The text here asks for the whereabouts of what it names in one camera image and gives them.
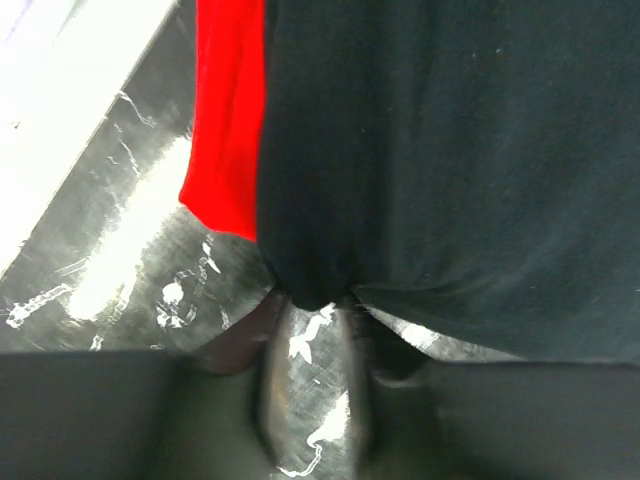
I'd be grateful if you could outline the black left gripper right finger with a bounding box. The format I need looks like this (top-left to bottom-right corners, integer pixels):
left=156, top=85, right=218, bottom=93
left=337, top=299, right=639, bottom=479

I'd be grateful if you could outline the black t shirt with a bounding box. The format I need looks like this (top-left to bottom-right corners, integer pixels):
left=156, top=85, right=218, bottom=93
left=256, top=1, right=639, bottom=360

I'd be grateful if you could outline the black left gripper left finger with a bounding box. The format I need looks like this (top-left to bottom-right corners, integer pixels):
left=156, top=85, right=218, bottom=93
left=1, top=292, right=287, bottom=479

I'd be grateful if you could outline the folded red t shirt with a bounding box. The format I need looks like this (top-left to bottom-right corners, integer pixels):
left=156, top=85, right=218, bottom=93
left=179, top=0, right=265, bottom=241

